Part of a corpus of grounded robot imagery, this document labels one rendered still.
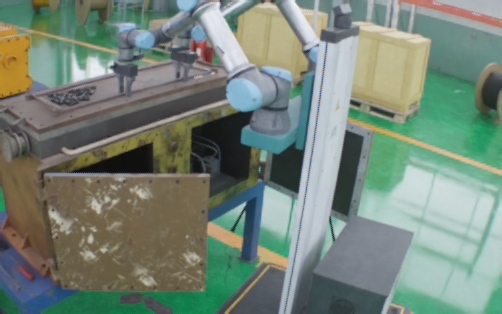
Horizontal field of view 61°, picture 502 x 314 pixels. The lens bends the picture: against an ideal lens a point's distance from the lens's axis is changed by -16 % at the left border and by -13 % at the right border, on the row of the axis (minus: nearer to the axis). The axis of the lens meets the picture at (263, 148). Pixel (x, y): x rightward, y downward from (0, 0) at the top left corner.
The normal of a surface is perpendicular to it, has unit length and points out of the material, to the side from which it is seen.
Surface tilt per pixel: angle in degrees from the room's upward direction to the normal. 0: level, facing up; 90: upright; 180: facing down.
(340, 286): 90
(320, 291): 90
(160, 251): 90
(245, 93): 96
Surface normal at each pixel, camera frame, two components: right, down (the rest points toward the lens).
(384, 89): -0.58, 0.27
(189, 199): 0.22, 0.41
